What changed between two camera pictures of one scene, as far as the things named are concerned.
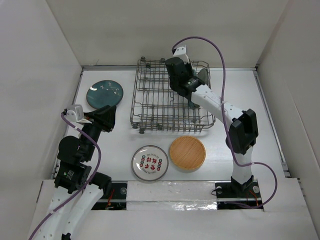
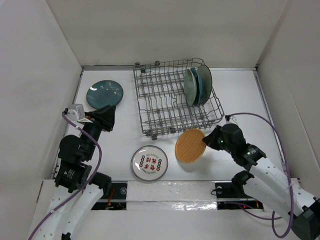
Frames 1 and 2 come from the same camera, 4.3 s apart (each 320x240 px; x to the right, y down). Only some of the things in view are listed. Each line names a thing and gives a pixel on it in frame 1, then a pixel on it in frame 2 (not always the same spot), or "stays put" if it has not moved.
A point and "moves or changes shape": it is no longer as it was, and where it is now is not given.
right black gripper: (189, 66) -> (210, 139)
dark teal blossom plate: (104, 93) stays put
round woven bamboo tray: (187, 152) moves or changes shape
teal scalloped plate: (191, 104) moves or changes shape
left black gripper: (103, 117) stays put
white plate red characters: (149, 163) stays put
